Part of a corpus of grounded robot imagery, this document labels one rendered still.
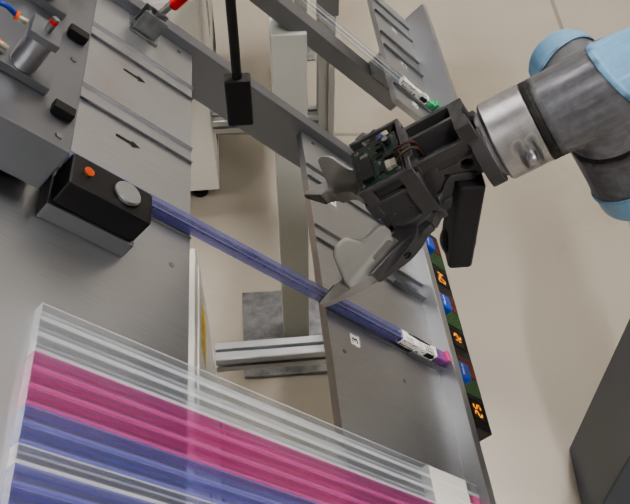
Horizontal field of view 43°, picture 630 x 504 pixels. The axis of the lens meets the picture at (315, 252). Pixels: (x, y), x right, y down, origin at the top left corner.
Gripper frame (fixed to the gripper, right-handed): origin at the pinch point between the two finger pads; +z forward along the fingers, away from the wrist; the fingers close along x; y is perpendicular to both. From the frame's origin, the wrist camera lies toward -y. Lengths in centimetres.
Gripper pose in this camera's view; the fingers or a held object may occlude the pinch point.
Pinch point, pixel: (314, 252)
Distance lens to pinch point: 79.5
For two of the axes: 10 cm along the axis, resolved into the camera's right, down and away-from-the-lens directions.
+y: -5.3, -5.4, -6.5
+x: 1.0, 7.3, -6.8
